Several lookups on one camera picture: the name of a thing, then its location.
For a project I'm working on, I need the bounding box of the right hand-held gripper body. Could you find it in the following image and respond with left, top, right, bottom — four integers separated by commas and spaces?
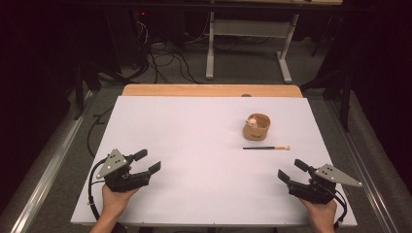
287, 163, 364, 206

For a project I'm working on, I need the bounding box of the person's left hand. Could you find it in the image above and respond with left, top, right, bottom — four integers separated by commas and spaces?
101, 183, 140, 221

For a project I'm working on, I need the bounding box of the dark-handled gold-ferrule brush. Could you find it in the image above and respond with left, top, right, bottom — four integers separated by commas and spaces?
242, 145, 292, 151

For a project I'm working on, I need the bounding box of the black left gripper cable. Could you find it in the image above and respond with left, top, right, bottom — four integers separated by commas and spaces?
87, 157, 109, 221

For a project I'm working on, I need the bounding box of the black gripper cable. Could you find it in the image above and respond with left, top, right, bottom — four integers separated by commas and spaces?
87, 157, 109, 221
332, 189, 349, 229

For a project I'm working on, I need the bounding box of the tan round cup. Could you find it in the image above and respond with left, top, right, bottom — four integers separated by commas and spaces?
242, 113, 272, 142

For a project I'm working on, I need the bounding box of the dark computer tower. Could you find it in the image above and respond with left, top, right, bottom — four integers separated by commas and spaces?
105, 6, 155, 71

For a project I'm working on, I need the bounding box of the white metal desk frame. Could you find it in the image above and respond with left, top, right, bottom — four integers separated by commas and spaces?
205, 0, 344, 84

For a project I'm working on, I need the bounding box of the tangle of black floor cables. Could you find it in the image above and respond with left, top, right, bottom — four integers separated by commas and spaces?
129, 18, 208, 85

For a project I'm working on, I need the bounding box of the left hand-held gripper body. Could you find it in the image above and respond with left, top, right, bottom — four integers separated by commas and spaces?
95, 149, 153, 194

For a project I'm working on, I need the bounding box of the black floor cable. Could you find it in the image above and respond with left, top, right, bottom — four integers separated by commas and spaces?
86, 106, 115, 158

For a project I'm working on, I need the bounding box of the aluminium rail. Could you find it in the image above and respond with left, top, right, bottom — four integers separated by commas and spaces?
324, 96, 404, 233
9, 90, 95, 233

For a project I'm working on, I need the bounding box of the wooden table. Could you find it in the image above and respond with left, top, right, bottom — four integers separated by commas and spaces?
121, 83, 304, 98

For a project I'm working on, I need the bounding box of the person's right hand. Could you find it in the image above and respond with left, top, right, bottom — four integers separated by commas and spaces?
299, 197, 338, 225

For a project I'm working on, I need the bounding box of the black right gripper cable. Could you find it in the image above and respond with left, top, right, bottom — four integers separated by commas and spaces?
332, 189, 349, 229

